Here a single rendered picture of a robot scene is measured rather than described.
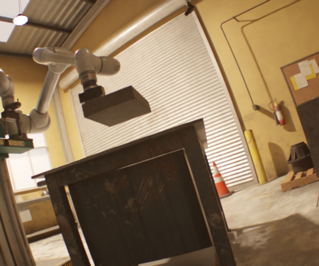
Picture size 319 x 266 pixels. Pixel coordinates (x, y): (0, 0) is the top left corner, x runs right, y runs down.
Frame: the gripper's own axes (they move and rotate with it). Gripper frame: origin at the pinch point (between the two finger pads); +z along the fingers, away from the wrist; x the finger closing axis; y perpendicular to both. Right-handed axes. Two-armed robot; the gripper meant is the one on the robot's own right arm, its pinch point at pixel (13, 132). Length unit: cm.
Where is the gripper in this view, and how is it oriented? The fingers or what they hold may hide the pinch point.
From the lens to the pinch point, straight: 178.3
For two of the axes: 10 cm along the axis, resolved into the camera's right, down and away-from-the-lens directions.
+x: -2.2, -0.5, -9.7
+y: -9.3, 3.2, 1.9
